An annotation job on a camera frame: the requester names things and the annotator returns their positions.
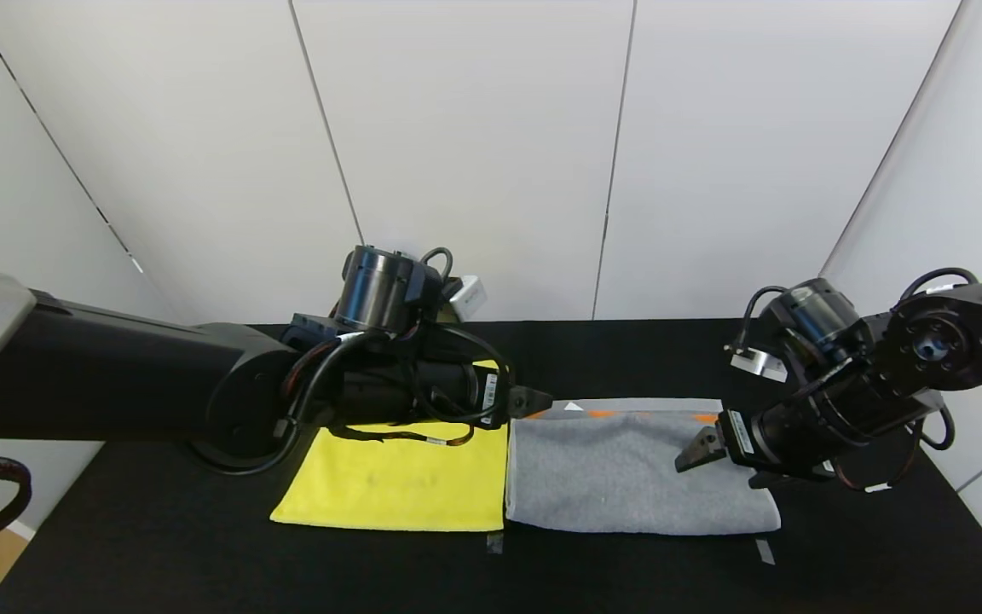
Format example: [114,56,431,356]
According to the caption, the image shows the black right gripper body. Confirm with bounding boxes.
[716,391,837,480]

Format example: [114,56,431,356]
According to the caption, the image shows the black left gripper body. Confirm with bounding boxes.
[414,360,512,428]

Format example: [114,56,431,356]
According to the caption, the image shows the grey terry towel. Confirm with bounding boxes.
[505,397,783,536]

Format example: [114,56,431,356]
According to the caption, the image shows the yellow microfiber towel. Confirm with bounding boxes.
[270,358,511,533]

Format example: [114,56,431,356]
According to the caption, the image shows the black fabric table cover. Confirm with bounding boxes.
[0,318,982,614]

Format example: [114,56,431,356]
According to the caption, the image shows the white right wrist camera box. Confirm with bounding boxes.
[729,345,786,382]

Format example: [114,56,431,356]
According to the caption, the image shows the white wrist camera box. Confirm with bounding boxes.
[729,345,786,382]
[450,275,488,313]

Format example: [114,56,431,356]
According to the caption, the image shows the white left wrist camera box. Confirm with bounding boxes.
[450,275,488,313]

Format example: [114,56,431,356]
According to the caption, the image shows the black right cable loop with tag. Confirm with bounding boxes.
[832,401,956,494]

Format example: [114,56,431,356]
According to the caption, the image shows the black right camera cable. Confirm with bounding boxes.
[725,286,794,355]

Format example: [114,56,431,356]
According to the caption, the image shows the black camera cable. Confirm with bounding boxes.
[725,286,794,355]
[419,246,456,284]

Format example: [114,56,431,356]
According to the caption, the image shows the black left camera cable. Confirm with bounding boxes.
[419,246,456,284]

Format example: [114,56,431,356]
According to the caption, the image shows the black left wrist cable bundle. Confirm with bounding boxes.
[188,328,513,477]

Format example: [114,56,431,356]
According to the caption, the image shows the black right motor cable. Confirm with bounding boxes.
[898,267,979,304]

